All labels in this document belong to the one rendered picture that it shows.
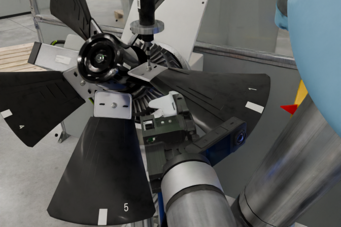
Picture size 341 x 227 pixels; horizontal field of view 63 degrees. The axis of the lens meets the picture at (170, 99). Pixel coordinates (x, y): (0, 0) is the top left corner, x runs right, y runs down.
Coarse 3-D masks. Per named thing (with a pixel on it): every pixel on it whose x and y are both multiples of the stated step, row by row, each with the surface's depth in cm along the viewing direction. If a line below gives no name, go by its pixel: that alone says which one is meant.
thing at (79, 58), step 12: (96, 36) 62; (108, 36) 61; (84, 48) 62; (96, 48) 61; (108, 48) 60; (120, 48) 59; (132, 48) 71; (84, 60) 63; (108, 60) 60; (120, 60) 58; (132, 60) 62; (144, 60) 69; (84, 72) 61; (96, 72) 60; (108, 72) 60; (120, 72) 59; (96, 84) 60; (108, 84) 60; (120, 84) 63; (132, 84) 68; (132, 96) 68
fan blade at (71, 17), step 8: (64, 0) 76; (72, 0) 72; (80, 0) 69; (56, 8) 82; (64, 8) 78; (72, 8) 74; (80, 8) 70; (56, 16) 83; (64, 16) 80; (72, 16) 76; (80, 16) 71; (88, 16) 68; (72, 24) 78; (80, 24) 73; (88, 24) 69; (80, 32) 76; (88, 32) 71
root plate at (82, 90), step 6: (66, 72) 67; (72, 72) 67; (78, 72) 67; (66, 78) 68; (72, 78) 68; (78, 78) 68; (72, 84) 69; (78, 84) 69; (90, 84) 69; (78, 90) 70; (84, 90) 70; (90, 90) 70; (84, 96) 71; (90, 96) 71
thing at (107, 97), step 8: (96, 96) 63; (104, 96) 64; (112, 96) 65; (120, 96) 66; (128, 96) 67; (96, 104) 63; (120, 104) 65; (128, 104) 66; (96, 112) 62; (104, 112) 63; (112, 112) 64; (120, 112) 65; (128, 112) 66
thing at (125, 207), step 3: (123, 201) 60; (126, 201) 60; (129, 201) 61; (123, 204) 60; (126, 204) 60; (129, 204) 60; (123, 207) 60; (126, 207) 60; (129, 207) 60; (123, 210) 60; (126, 210) 60; (129, 210) 60; (123, 213) 60
